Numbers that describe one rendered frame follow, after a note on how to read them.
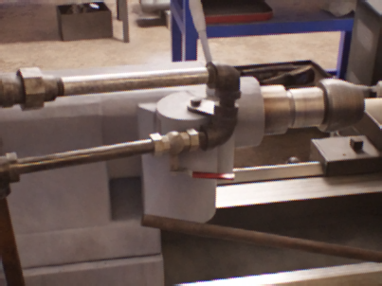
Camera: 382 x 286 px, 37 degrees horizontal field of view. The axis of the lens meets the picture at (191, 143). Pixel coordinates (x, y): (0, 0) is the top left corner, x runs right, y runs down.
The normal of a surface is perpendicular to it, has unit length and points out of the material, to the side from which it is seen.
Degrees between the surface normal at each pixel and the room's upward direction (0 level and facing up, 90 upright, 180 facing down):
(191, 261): 7
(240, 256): 10
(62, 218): 66
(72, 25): 90
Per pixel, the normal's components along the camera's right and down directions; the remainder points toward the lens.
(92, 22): 0.31, 0.47
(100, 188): 0.16, 0.16
